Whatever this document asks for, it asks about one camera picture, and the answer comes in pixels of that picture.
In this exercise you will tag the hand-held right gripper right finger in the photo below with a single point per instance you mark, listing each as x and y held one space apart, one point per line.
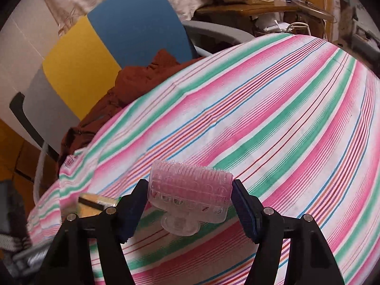
243 210

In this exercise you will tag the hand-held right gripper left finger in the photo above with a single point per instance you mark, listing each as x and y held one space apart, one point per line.
130 213

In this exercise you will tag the gold metal tin tray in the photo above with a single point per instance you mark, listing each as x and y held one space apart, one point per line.
98 209

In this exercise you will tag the pink hair roller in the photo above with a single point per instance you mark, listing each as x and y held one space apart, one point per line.
190 190

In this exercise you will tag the orange wooden wardrobe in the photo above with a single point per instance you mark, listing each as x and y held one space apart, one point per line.
12 142

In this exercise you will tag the pink green striped tablecloth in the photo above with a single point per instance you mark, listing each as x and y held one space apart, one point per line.
267 124

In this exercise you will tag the rust brown jacket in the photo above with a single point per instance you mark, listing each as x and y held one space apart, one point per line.
124 89

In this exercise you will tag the grey yellow blue chair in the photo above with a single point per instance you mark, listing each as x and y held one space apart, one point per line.
89 47

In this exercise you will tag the cluttered shelf of items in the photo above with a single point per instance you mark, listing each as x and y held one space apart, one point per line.
237 10

